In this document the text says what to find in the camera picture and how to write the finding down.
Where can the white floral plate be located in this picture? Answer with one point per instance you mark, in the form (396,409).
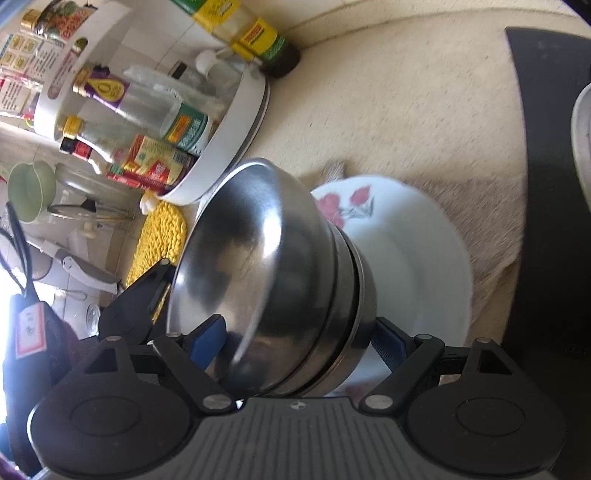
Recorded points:
(415,258)

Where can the green cup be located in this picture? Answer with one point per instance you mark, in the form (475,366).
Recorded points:
(27,191)

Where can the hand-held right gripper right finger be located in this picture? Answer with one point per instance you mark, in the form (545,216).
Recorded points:
(390,346)

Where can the steel burner plate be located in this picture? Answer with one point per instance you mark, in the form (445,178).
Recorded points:
(584,138)

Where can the clear bottle green label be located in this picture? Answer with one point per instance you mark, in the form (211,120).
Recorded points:
(184,129)

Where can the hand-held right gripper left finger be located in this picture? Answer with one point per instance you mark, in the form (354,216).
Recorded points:
(207,344)

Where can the large steel bowl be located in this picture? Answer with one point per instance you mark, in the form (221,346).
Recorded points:
(258,258)

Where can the colourful printed box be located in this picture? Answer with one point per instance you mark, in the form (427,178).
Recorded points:
(23,64)

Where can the clear pump bottle white cap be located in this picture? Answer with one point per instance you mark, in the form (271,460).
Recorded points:
(212,69)

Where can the jar with gold lid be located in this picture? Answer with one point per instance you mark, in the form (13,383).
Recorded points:
(55,18)

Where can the yellow knitted mat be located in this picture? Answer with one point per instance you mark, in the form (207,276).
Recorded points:
(157,235)

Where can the gold cap red label bottle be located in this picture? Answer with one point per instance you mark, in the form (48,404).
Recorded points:
(152,159)

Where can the black glass stove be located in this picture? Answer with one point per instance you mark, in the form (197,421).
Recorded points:
(545,230)

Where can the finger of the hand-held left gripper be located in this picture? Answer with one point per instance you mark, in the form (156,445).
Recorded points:
(138,300)

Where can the tall green yellow label bottle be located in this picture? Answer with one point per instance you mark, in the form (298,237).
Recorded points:
(258,37)

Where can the white tiered spice rack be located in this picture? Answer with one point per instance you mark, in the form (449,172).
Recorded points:
(219,154)

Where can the beige cloth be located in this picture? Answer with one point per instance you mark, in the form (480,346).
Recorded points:
(489,217)

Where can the glass jar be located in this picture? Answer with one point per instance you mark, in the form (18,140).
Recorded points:
(83,184)

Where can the dark cap red label bottle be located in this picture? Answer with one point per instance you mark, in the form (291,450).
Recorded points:
(138,179)

